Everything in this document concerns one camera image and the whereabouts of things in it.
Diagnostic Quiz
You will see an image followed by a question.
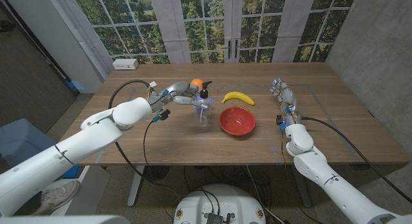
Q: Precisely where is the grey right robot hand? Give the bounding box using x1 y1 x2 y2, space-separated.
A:
270 77 302 127

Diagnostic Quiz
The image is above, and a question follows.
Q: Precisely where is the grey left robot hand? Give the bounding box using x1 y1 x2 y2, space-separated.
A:
147 80 210 114

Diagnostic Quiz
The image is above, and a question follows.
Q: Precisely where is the clear dispenser bottle black pump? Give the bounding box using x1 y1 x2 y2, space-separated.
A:
192 80 213 127

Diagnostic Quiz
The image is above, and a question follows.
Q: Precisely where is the white robot shoulder cover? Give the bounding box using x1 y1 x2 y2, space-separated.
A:
0 214 131 224

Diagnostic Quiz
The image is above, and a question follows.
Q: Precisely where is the yellow banana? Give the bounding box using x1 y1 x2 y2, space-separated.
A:
221 91 256 106

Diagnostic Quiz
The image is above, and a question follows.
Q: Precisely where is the red bowl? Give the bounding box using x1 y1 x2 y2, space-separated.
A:
219 106 257 136

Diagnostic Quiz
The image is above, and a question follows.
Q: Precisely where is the white power strip box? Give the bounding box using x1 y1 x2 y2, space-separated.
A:
112 58 140 71

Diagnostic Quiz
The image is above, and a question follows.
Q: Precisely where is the printed window garden backdrop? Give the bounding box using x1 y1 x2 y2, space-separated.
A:
51 0 358 64

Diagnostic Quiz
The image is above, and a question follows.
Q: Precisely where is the round black floor fan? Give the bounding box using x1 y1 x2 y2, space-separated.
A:
144 165 171 182

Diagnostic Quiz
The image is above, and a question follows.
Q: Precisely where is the grey table leg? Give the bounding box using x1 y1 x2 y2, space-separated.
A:
291 165 313 208

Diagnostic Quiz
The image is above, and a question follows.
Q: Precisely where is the white table leg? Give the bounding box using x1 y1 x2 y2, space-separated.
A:
127 165 145 207

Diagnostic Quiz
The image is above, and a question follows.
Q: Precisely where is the white robot torso base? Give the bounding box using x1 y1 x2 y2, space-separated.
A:
173 183 267 224

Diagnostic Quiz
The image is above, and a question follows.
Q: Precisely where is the grey white sneaker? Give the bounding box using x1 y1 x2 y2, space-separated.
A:
32 180 80 216

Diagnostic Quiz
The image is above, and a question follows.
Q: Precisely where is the blue plastic bin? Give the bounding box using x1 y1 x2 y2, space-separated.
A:
0 118 57 175

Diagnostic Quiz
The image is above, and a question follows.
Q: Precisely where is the dark trouser leg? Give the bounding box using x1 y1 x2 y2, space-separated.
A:
14 191 43 216

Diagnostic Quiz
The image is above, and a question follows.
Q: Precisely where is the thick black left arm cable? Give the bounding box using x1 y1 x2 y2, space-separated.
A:
108 79 181 203

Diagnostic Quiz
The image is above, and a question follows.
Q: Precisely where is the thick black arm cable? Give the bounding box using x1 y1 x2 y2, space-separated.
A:
108 79 181 203
300 116 412 205

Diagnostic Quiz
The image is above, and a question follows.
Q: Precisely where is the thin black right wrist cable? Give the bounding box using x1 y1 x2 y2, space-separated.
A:
279 129 290 167

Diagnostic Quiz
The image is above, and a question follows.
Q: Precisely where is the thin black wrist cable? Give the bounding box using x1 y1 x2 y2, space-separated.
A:
279 129 290 167
142 119 181 203

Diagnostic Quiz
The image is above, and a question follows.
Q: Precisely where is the thin black left wrist cable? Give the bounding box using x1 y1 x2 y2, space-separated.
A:
142 119 181 203

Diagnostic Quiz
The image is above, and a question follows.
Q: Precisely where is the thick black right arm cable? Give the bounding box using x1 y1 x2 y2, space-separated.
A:
300 116 412 205

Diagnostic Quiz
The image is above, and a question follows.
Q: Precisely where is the white floor cable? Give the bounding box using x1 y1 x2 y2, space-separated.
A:
246 165 286 224

